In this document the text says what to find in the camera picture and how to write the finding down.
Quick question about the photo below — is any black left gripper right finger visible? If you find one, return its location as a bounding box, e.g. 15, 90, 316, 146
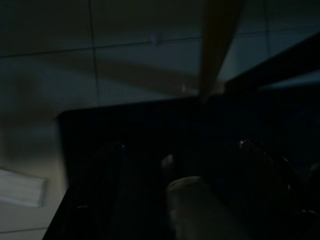
234, 139, 320, 240

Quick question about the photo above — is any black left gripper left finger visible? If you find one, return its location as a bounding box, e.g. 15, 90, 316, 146
73, 141, 126, 240

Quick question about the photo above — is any pale cylindrical trash item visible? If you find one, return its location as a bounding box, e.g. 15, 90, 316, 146
160, 153, 241, 240

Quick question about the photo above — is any white folded paper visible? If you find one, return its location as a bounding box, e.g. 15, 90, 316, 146
0, 167, 48, 208

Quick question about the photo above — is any yellow wooden furniture leg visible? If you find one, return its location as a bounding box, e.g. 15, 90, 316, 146
198, 0, 245, 104

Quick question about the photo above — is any dark furniture rail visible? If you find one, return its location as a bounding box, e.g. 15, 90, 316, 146
224, 31, 320, 92

